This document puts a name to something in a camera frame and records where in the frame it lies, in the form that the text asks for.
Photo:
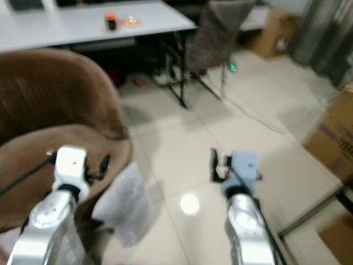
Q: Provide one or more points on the white grey pillow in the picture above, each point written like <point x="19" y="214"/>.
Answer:
<point x="124" y="204"/>

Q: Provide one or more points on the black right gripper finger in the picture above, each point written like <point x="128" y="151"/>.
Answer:
<point x="214" y="165"/>

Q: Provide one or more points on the grey metal bar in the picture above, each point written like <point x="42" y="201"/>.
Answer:
<point x="314" y="212"/>

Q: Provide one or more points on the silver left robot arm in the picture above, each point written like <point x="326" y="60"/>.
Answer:
<point x="47" y="226"/>

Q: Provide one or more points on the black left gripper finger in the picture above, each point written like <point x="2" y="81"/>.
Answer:
<point x="105" y="163"/>

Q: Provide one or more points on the small orange yellow item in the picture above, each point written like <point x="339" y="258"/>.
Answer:
<point x="132" y="21"/>

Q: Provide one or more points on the grey curtain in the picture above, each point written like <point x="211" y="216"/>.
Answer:
<point x="322" y="38"/>

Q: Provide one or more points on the large printed cardboard box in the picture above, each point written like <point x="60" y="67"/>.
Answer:
<point x="331" y="138"/>

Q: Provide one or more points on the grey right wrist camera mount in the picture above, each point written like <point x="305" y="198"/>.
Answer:
<point x="245" y="168"/>

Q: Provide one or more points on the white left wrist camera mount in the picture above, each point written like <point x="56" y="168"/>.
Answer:
<point x="71" y="165"/>

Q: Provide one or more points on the plain brown cardboard box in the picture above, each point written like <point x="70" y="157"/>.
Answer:
<point x="337" y="240"/>

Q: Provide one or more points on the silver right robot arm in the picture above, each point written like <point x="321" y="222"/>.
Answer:
<point x="248" y="232"/>

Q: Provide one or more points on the small cardboard box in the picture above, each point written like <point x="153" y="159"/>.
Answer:
<point x="276" y="33"/>

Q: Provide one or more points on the white folding table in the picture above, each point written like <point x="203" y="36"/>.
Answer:
<point x="66" y="25"/>

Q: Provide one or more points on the black and orange small container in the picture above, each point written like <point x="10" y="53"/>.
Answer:
<point x="111" y="22"/>

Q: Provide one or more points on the small green light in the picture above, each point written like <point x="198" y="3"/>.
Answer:
<point x="233" y="67"/>

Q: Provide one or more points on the brown velvet sofa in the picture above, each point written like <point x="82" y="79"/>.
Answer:
<point x="49" y="94"/>

